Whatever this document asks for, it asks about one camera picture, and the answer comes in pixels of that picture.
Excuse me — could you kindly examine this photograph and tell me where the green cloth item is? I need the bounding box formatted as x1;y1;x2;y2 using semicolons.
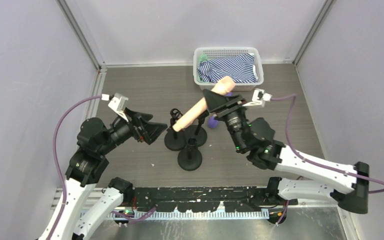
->
198;53;208;63

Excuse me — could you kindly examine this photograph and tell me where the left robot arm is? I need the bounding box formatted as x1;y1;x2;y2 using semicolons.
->
40;108;168;240

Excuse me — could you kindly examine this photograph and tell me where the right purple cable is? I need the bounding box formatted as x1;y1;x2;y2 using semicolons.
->
264;93;384;195

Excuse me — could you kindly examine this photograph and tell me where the black stand middle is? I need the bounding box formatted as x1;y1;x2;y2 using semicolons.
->
184;110;210;147

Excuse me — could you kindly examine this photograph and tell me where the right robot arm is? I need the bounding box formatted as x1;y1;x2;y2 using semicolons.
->
203;88;370;214

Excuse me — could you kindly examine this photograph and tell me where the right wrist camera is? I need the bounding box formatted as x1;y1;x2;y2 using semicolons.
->
243;88;272;108

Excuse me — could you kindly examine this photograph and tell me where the black stand left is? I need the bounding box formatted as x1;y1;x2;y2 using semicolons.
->
164;108;186;151

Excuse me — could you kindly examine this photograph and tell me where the black stand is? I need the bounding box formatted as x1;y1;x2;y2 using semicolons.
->
184;110;210;147
164;108;186;151
177;138;203;172

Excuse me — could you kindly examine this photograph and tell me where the purple microphone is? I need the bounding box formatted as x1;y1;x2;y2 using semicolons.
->
207;92;233;130

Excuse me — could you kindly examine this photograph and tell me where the white plastic basket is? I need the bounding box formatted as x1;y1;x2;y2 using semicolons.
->
192;46;264;91

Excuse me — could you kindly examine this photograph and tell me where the peach microphone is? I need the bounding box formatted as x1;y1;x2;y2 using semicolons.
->
172;76;236;132

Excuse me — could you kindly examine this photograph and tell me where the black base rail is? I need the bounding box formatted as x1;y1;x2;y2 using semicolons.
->
51;186;345;221

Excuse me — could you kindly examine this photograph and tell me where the black stand front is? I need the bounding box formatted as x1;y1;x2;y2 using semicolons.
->
177;138;203;172

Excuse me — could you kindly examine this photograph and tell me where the blue striped cloth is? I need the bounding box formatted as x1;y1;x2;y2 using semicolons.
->
196;53;260;84

